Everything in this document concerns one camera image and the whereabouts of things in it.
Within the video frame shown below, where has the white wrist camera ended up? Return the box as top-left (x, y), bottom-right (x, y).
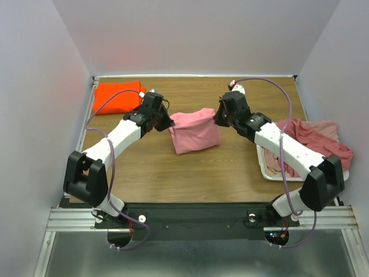
top-left (138, 89), bottom-right (158, 99)
top-left (228, 80), bottom-right (246, 95)

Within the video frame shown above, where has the white plastic tray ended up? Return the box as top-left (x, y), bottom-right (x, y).
top-left (256, 145), bottom-right (349, 182)

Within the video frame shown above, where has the pale mauve t shirt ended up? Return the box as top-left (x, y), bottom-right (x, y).
top-left (264, 118), bottom-right (338, 172)

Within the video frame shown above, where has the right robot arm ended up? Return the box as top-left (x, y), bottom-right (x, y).
top-left (214, 91), bottom-right (345, 225)

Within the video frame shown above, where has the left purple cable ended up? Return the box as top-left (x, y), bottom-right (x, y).
top-left (85, 89), bottom-right (152, 251)

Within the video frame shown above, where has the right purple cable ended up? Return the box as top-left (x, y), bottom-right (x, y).
top-left (228, 77), bottom-right (318, 249)

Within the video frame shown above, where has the pink t shirt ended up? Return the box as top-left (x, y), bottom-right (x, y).
top-left (169, 108), bottom-right (221, 155)

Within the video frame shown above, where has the dark rose t shirt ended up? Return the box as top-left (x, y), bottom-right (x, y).
top-left (285, 118), bottom-right (354, 172)

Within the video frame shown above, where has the aluminium frame rail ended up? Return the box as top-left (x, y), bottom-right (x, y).
top-left (63, 80), bottom-right (358, 231)

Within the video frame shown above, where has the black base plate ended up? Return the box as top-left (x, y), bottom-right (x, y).
top-left (95, 202), bottom-right (300, 242)

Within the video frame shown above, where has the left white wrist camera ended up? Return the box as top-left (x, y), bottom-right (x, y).
top-left (138, 89), bottom-right (158, 99)

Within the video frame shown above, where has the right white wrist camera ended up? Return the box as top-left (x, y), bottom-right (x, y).
top-left (228, 80), bottom-right (246, 95)

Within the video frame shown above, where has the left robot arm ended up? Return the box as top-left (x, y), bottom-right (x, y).
top-left (63, 89), bottom-right (174, 227)

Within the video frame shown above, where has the purple cable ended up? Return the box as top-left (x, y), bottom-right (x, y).
top-left (228, 77), bottom-right (318, 249)
top-left (85, 89), bottom-right (152, 251)

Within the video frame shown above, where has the folded orange t shirt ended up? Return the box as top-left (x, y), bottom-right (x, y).
top-left (92, 81), bottom-right (146, 115)

